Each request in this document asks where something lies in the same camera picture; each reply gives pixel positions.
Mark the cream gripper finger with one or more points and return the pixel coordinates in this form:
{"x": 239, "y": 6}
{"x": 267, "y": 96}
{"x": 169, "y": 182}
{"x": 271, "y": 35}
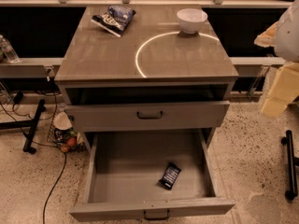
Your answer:
{"x": 268, "y": 37}
{"x": 284, "y": 90}

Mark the dark blue rxbar wrapper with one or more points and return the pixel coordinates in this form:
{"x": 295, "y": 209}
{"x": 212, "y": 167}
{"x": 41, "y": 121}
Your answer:
{"x": 170, "y": 176}

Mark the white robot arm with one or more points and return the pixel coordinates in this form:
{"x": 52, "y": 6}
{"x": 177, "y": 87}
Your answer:
{"x": 283, "y": 36}

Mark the grey upper drawer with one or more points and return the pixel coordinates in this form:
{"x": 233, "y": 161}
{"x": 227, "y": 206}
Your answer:
{"x": 142, "y": 117}

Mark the grey drawer cabinet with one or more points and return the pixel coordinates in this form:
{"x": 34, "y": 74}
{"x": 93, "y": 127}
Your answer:
{"x": 153, "y": 62}

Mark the open grey lower drawer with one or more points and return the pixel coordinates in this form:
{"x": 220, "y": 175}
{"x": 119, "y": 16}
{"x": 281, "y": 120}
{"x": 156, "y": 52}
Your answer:
{"x": 124, "y": 173}

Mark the white bowl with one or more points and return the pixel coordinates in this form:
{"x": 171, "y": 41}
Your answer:
{"x": 191, "y": 20}

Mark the black stand leg right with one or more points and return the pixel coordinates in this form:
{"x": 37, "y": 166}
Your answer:
{"x": 292, "y": 192}

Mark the black stand leg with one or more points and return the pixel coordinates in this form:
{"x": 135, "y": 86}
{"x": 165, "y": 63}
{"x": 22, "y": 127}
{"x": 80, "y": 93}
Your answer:
{"x": 292, "y": 192}
{"x": 30, "y": 124}

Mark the blue chip bag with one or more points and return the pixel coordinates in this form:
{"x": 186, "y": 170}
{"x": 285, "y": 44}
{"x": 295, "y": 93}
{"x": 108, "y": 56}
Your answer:
{"x": 115, "y": 19}

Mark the black stand leg left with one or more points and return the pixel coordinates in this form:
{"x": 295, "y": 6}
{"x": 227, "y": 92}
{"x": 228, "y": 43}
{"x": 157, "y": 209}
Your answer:
{"x": 30, "y": 124}

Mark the black power adapter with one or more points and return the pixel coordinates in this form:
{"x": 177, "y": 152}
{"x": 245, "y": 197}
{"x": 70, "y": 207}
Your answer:
{"x": 18, "y": 97}

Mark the clear water bottle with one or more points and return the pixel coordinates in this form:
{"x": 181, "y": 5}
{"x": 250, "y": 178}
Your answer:
{"x": 8, "y": 50}

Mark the wire basket with items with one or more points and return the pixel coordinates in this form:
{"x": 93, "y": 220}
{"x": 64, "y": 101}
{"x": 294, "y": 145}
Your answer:
{"x": 62, "y": 133}

